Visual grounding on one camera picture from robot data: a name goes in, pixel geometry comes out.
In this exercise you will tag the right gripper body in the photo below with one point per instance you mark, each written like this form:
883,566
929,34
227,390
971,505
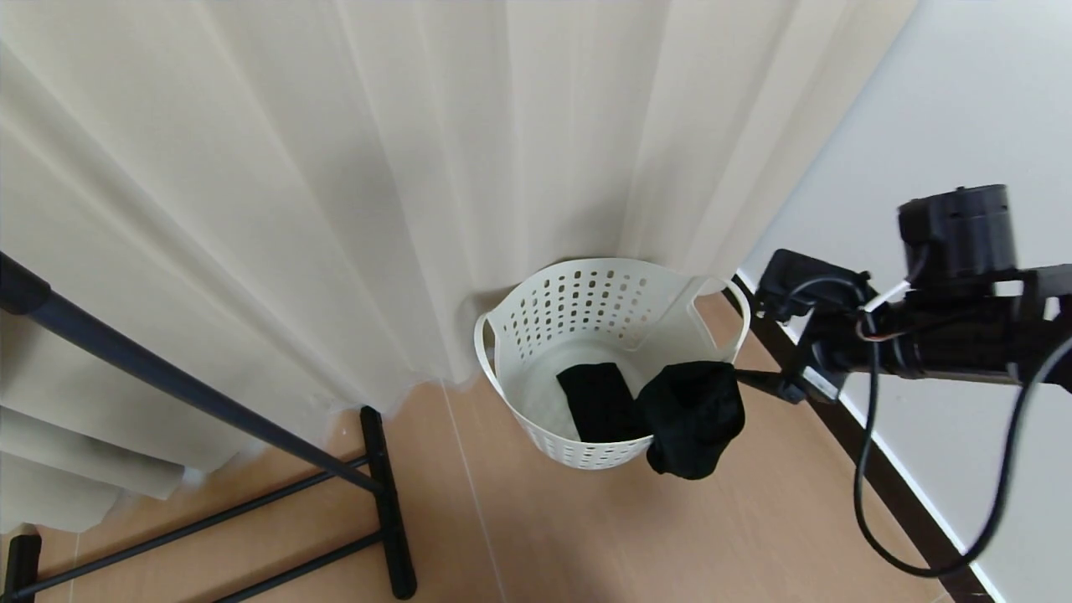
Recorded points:
921,347

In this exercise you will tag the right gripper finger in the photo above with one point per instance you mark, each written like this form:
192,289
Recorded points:
775,385

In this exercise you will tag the black garment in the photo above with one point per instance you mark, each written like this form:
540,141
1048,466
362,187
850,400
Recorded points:
695,419

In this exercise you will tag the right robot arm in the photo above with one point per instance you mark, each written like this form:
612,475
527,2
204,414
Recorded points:
955,234

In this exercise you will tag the white laundry basket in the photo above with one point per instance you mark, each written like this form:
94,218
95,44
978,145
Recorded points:
586,301

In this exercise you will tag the black clothes rack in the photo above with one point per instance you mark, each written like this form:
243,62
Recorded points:
126,356

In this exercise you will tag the beige curtain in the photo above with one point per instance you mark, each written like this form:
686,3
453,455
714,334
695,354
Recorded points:
335,167

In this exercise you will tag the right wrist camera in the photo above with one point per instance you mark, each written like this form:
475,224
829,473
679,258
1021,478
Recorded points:
796,280

